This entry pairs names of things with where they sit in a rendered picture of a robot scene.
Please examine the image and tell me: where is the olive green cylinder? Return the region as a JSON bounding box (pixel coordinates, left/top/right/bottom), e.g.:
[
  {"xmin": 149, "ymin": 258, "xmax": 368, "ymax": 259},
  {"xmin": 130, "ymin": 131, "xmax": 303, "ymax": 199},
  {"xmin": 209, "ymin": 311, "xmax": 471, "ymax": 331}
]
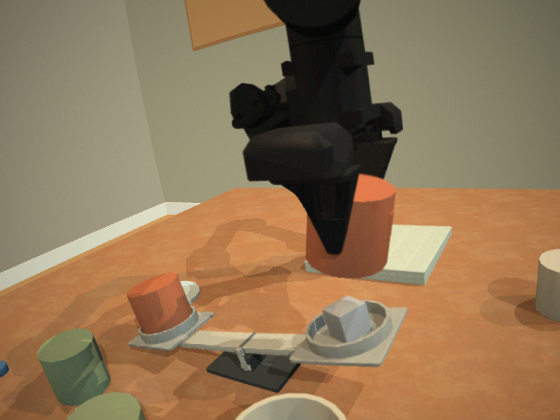
[{"xmin": 37, "ymin": 328, "xmax": 111, "ymax": 406}]

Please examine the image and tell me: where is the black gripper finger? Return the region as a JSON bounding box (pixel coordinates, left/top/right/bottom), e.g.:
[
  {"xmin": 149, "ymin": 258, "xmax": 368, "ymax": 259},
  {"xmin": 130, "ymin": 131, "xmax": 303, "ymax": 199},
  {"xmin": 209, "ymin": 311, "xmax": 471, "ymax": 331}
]
[
  {"xmin": 269, "ymin": 166, "xmax": 361, "ymax": 255},
  {"xmin": 351, "ymin": 137, "xmax": 398, "ymax": 180}
]

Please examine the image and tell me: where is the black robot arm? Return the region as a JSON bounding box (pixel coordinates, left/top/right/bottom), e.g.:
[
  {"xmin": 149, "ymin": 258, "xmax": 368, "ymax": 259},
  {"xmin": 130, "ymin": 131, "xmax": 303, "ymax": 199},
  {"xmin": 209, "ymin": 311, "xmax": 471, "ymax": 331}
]
[{"xmin": 229, "ymin": 0, "xmax": 363, "ymax": 140}]

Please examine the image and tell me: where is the grey balance beam with round pans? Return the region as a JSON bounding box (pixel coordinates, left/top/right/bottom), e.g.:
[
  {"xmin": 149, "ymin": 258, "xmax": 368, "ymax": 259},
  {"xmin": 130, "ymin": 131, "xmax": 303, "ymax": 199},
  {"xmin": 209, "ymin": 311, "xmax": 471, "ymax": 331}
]
[{"xmin": 128, "ymin": 300, "xmax": 408, "ymax": 393}]

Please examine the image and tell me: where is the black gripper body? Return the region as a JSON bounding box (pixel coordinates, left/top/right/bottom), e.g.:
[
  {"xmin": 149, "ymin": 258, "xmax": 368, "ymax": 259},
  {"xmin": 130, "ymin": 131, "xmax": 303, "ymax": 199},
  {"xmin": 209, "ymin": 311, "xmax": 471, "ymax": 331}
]
[{"xmin": 242, "ymin": 37, "xmax": 403, "ymax": 181}]

